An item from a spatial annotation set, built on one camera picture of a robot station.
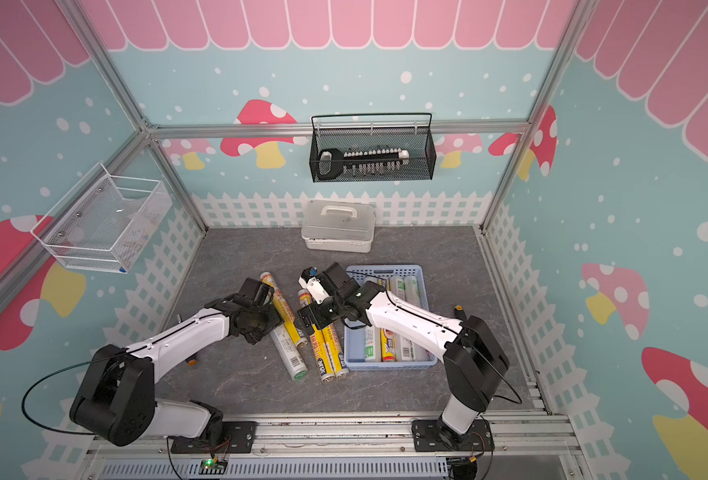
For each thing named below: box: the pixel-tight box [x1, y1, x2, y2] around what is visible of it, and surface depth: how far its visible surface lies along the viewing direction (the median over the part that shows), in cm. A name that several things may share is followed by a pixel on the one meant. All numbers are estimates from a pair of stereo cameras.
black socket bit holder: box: [318, 148, 410, 180], surface depth 91 cm
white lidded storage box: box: [301, 199, 376, 253], surface depth 111 cm
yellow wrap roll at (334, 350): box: [321, 324, 349, 379], surface depth 86 cm
